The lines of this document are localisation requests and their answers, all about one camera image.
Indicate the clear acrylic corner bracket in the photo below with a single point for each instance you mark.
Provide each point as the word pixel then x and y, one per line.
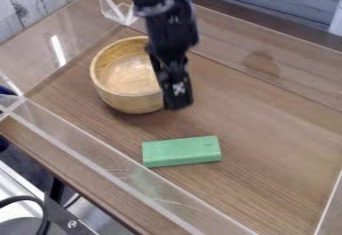
pixel 118 12

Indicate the black metal table leg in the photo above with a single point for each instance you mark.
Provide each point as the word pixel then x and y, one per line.
pixel 57 190

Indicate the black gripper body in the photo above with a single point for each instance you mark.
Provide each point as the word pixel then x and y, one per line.
pixel 172 28

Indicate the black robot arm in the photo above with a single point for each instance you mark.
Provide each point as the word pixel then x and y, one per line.
pixel 173 34

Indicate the clear acrylic front wall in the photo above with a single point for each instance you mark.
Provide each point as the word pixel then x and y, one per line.
pixel 150 204

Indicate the green rectangular block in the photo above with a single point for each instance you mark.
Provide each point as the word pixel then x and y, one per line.
pixel 181 151

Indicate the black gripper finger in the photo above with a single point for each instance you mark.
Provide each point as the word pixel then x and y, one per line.
pixel 176 85
pixel 162 77

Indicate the brown wooden bowl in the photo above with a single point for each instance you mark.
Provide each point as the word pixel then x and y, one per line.
pixel 124 77

